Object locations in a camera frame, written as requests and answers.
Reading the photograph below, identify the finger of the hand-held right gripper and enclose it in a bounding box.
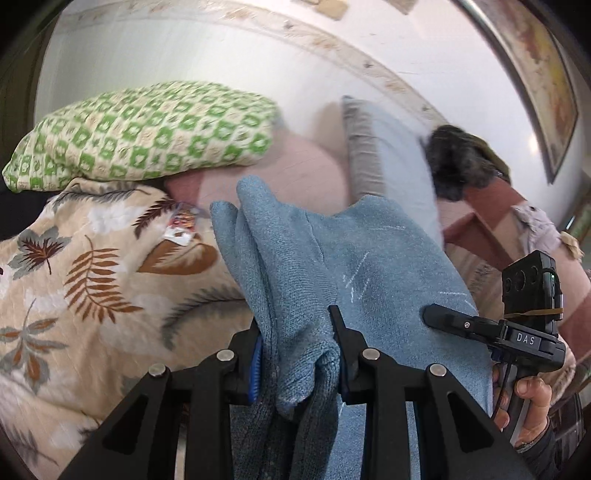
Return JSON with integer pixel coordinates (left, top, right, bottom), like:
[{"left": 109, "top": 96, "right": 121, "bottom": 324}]
[{"left": 422, "top": 304, "right": 503, "bottom": 346}]

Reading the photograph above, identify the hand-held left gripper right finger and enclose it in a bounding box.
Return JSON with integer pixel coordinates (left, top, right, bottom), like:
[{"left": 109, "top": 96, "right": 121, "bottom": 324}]
[{"left": 328, "top": 305, "right": 528, "bottom": 480}]

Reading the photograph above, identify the pink cloth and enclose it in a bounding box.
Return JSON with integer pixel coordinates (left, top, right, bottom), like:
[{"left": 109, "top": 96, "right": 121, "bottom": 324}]
[{"left": 436, "top": 178, "right": 529, "bottom": 273}]

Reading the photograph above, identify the beige leaf-print blanket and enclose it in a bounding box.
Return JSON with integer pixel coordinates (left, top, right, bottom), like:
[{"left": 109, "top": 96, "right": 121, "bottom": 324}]
[{"left": 0, "top": 178, "right": 259, "bottom": 468}]

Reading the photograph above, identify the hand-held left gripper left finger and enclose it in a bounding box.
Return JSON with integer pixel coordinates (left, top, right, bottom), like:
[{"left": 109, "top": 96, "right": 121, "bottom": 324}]
[{"left": 59, "top": 318, "right": 264, "bottom": 480}]

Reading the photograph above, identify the person's right forearm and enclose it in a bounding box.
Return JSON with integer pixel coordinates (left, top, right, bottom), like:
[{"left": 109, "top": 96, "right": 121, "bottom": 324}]
[{"left": 515, "top": 418, "right": 578, "bottom": 480}]

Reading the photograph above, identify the green patterned pillow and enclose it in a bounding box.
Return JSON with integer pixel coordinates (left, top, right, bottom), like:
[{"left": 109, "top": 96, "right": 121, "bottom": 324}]
[{"left": 2, "top": 80, "right": 280, "bottom": 195}]

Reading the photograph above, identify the blue knit sweater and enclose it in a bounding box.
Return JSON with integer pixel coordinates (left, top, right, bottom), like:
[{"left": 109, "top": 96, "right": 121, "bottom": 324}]
[{"left": 210, "top": 175, "right": 496, "bottom": 480}]

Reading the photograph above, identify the colourful printed packet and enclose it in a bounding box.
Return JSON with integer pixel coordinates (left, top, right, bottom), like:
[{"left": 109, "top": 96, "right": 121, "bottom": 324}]
[{"left": 164, "top": 208, "right": 200, "bottom": 248}]

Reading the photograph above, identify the dark furry cloth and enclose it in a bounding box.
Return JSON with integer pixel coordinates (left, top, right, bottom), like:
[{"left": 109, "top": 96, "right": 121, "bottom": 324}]
[{"left": 424, "top": 124, "right": 511, "bottom": 203}]

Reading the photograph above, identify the pink pillow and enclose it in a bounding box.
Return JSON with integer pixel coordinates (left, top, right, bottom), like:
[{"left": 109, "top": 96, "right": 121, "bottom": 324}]
[{"left": 164, "top": 134, "right": 352, "bottom": 219}]

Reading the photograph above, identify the grey pillow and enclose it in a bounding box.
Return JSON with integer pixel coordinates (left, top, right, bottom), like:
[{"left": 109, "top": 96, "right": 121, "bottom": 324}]
[{"left": 342, "top": 95, "right": 447, "bottom": 246}]

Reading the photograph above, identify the framed wall picture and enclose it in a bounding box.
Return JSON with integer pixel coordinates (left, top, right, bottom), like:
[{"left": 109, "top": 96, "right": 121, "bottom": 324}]
[{"left": 462, "top": 0, "right": 581, "bottom": 186}]

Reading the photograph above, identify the person's right hand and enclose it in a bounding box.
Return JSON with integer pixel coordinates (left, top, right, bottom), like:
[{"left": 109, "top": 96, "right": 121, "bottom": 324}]
[{"left": 490, "top": 364, "right": 556, "bottom": 452}]

